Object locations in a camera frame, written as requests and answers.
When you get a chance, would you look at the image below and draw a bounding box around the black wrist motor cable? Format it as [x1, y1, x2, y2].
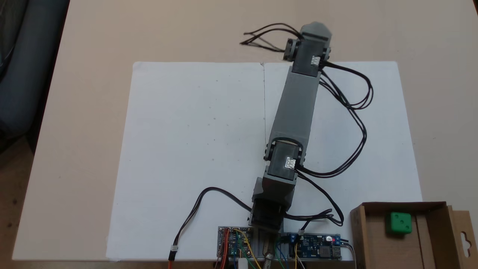
[295, 61, 374, 179]

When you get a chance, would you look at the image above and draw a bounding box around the blue power circuit board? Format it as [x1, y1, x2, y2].
[280, 232, 342, 260]

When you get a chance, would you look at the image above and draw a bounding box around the green die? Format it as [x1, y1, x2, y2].
[385, 211, 413, 236]

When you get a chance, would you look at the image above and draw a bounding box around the green motor controller circuit board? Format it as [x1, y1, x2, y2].
[217, 226, 255, 259]

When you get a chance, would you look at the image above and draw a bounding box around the dark grey fabric chair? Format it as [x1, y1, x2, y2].
[0, 0, 71, 151]

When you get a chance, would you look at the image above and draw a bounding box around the black elbow motor cable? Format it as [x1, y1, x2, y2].
[285, 173, 344, 228]

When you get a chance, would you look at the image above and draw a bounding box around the white paper sheet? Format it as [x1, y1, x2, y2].
[263, 61, 423, 261]
[106, 61, 266, 261]

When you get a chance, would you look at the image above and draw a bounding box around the black cable with white connector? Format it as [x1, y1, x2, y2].
[168, 186, 255, 269]

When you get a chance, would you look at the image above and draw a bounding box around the brown cardboard box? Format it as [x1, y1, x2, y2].
[350, 201, 473, 269]

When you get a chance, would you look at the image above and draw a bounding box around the black gripper motor cable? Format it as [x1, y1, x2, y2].
[239, 23, 304, 53]

